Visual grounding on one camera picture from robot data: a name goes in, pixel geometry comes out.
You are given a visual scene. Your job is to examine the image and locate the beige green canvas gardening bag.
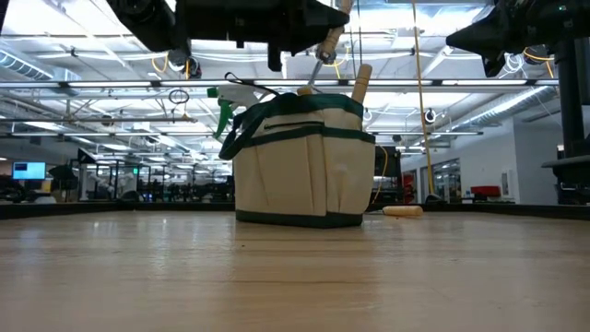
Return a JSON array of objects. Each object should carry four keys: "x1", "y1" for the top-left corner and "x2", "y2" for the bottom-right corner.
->
[{"x1": 218, "y1": 93, "x2": 377, "y2": 230}]

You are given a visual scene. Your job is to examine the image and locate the black background workstation frames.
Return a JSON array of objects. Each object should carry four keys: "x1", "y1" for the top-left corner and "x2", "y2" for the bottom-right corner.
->
[{"x1": 48, "y1": 147, "x2": 236, "y2": 205}]

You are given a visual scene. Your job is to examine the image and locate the green spray bottle white trigger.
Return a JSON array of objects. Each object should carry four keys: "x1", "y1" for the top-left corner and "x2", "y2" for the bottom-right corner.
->
[{"x1": 206, "y1": 85, "x2": 265, "y2": 139}]

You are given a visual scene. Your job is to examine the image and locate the thin yellow cable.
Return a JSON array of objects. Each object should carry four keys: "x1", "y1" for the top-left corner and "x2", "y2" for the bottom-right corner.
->
[{"x1": 372, "y1": 146, "x2": 389, "y2": 204}]

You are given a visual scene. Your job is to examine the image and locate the black cabinet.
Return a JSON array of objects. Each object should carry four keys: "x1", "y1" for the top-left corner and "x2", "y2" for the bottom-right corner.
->
[{"x1": 375, "y1": 146, "x2": 403, "y2": 206}]

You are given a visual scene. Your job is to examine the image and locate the long yellow hanging cord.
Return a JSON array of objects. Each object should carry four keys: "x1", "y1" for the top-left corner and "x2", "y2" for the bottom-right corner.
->
[{"x1": 411, "y1": 0, "x2": 435, "y2": 204}]

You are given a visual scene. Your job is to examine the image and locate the long ceiling light rail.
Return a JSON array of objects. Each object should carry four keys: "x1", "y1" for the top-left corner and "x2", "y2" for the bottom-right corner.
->
[{"x1": 0, "y1": 78, "x2": 559, "y2": 89}]

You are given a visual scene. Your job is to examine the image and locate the blue lit computer monitor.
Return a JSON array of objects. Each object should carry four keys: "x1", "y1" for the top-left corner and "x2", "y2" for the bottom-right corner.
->
[{"x1": 12, "y1": 161, "x2": 47, "y2": 182}]

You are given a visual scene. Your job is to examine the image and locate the black hanging cable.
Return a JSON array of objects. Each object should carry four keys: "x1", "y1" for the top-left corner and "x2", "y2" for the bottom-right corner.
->
[{"x1": 352, "y1": 0, "x2": 364, "y2": 65}]

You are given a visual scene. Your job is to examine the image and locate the red box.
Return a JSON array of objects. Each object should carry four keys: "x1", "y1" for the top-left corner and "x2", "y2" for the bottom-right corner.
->
[{"x1": 470, "y1": 185, "x2": 502, "y2": 199}]

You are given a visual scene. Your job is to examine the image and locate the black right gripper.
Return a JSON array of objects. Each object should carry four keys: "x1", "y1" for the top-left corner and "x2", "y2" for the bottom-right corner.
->
[{"x1": 445, "y1": 0, "x2": 590, "y2": 78}]

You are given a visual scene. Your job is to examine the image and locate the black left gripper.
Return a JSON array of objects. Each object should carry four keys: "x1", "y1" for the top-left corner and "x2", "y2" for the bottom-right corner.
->
[{"x1": 174, "y1": 0, "x2": 350, "y2": 73}]

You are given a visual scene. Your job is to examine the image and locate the black ceiling cable reel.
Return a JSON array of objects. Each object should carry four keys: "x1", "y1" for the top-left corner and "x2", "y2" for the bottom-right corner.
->
[
  {"x1": 166, "y1": 48, "x2": 203, "y2": 80},
  {"x1": 523, "y1": 45, "x2": 554, "y2": 79}
]

